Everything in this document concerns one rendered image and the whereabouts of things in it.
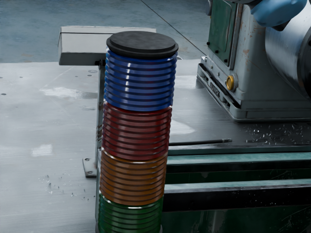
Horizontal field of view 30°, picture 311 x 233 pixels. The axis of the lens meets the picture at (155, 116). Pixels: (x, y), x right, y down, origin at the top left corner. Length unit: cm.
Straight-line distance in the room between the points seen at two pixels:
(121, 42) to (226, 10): 99
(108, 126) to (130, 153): 3
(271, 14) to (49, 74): 96
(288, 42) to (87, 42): 41
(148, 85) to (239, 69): 93
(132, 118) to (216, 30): 105
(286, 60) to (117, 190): 73
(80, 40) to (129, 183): 54
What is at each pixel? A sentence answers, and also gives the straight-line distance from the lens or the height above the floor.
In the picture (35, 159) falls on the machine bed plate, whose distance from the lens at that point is 117.
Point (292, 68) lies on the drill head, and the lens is 117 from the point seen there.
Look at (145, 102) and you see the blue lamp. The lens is 47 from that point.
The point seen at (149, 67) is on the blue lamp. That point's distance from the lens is 46.
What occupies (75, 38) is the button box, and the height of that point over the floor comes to 107.
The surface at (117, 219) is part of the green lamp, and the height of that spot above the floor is 106.
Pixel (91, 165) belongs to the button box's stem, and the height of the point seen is 81.
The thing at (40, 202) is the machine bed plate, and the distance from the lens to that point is 104.
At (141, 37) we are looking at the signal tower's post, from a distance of 49.
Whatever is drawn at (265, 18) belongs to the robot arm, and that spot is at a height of 118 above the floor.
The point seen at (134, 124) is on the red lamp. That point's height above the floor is 115.
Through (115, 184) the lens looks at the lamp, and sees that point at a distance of 51.
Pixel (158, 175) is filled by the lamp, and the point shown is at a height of 110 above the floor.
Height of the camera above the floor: 135
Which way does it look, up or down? 23 degrees down
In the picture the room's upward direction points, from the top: 5 degrees clockwise
